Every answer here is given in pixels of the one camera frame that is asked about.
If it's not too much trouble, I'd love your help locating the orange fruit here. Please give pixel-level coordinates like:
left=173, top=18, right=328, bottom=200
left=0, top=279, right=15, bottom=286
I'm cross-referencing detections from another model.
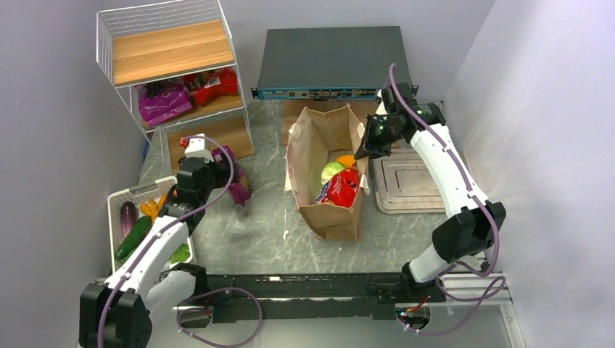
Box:
left=336, top=154, right=356, bottom=167

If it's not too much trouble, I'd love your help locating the red snack bag upper shelf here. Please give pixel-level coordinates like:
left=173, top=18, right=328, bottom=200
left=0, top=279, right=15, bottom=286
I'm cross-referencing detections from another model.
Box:
left=182, top=67, right=239, bottom=107

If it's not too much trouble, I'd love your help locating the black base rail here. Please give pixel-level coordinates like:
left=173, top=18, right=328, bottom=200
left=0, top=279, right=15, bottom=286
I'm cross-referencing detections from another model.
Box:
left=177, top=272, right=445, bottom=328

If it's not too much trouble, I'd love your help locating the dark network switch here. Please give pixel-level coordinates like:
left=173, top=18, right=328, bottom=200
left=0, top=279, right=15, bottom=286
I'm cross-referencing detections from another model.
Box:
left=252, top=26, right=418, bottom=100

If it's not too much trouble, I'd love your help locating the purple snack bag shelf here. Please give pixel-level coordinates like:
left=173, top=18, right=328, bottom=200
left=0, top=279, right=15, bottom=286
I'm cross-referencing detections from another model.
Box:
left=138, top=82, right=194, bottom=127
left=212, top=146, right=252, bottom=206

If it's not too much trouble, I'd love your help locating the red candy bag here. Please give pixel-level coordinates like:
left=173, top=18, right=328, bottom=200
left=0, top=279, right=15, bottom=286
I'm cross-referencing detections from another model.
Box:
left=315, top=167, right=360, bottom=208

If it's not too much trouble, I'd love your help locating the green lettuce toy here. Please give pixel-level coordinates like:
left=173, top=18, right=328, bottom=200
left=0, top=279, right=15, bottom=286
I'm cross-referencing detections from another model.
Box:
left=170, top=243, right=191, bottom=264

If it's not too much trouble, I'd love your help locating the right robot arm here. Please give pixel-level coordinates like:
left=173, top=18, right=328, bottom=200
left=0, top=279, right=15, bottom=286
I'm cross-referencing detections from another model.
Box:
left=355, top=84, right=506, bottom=301

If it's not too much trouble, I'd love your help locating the white perforated basket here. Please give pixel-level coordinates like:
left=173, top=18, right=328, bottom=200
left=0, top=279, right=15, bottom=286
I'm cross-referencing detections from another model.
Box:
left=107, top=176, right=176, bottom=273

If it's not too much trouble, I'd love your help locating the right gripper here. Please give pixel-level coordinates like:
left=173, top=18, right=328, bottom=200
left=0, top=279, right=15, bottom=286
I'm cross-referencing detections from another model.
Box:
left=355, top=114, right=404, bottom=160

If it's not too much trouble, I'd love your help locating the purple eggplant toy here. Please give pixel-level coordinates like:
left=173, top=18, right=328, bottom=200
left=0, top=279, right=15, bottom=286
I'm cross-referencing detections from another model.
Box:
left=120, top=202, right=138, bottom=237

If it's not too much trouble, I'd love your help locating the yellow banana toy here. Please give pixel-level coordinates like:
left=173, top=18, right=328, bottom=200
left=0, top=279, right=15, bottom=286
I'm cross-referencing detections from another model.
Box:
left=140, top=194, right=167, bottom=223

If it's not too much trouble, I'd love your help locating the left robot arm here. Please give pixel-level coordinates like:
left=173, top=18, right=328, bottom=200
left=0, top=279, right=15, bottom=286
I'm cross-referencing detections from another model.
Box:
left=78, top=152, right=236, bottom=347

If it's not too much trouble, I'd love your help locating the metal tray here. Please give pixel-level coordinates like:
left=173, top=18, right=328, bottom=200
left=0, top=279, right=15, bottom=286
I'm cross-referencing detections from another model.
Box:
left=370, top=149, right=476, bottom=215

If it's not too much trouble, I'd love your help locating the white wire shelf rack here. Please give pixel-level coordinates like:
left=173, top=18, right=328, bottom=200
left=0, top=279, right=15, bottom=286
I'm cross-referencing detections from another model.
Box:
left=96, top=1, right=255, bottom=170

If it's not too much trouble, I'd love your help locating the green cabbage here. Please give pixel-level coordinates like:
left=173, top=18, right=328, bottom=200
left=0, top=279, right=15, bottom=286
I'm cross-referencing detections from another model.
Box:
left=321, top=161, right=346, bottom=185

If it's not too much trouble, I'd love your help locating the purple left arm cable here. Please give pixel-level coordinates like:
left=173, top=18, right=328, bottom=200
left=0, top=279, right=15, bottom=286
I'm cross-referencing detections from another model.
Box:
left=97, top=136, right=236, bottom=348

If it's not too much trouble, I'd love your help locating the green cucumber toy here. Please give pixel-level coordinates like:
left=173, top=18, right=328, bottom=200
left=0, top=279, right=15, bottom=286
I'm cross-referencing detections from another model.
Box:
left=115, top=215, right=152, bottom=260

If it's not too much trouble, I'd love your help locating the wooden board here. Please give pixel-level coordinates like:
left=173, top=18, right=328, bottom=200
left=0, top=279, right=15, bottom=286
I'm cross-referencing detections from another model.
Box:
left=281, top=100, right=376, bottom=146

